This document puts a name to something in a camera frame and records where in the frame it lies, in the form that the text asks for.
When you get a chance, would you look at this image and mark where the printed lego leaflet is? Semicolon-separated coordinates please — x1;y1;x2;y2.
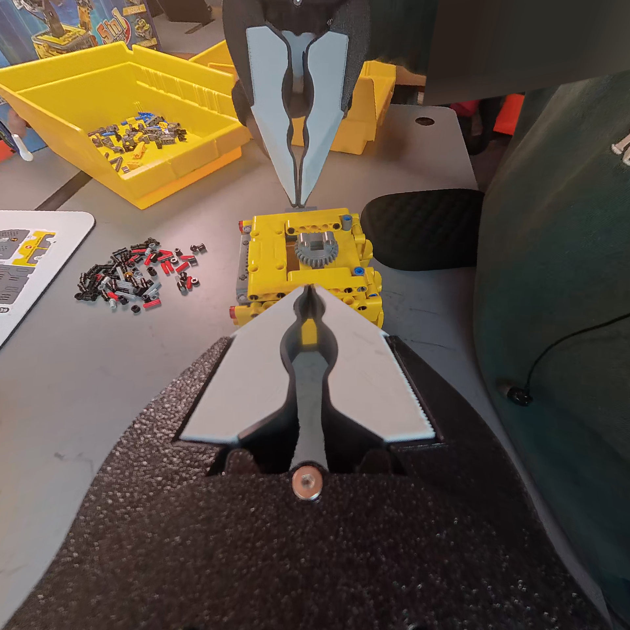
0;229;56;316

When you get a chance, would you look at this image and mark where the nested yellow bins stack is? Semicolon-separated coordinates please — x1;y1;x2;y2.
189;39;397;156

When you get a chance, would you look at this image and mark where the person's green hoodie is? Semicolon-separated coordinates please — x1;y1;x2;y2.
472;71;630;621

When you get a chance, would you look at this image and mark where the blue toy kit box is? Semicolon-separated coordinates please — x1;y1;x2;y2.
0;0;163;67

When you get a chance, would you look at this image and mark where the yellow plastic bin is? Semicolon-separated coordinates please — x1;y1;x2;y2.
0;42;252;210

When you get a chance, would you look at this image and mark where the white board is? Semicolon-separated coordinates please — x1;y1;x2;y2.
0;211;95;347

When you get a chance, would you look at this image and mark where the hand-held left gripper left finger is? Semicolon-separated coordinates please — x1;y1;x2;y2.
177;284;312;474

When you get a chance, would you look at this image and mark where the pile of small lego parts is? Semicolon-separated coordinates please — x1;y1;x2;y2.
74;238;207;313

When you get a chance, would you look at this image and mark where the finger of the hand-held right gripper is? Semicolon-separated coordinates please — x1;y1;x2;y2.
244;27;301;207
298;33;351;207

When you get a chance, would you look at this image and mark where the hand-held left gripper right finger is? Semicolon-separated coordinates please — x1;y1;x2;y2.
309;284;439;474

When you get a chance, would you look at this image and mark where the dark lego pieces heap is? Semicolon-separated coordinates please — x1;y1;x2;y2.
88;112;189;173

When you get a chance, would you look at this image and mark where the yellow black lego truck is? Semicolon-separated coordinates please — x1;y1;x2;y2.
229;207;386;329

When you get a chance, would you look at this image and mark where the black padded wrist rest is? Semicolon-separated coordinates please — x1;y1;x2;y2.
361;188;485;271

